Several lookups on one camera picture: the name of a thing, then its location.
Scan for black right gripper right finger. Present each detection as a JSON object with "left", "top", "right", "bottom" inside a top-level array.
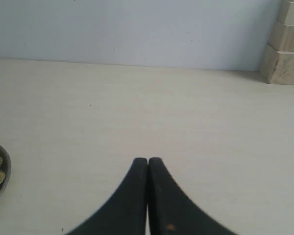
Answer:
[{"left": 148, "top": 157, "right": 214, "bottom": 235}]

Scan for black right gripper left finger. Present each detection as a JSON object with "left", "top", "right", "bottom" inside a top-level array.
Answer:
[{"left": 69, "top": 158, "right": 147, "bottom": 235}]

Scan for round steel plate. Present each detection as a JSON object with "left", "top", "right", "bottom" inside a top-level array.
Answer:
[{"left": 0, "top": 141, "right": 12, "bottom": 210}]

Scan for stacked wooden blocks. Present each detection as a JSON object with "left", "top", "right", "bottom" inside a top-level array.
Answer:
[{"left": 259, "top": 0, "right": 294, "bottom": 85}]

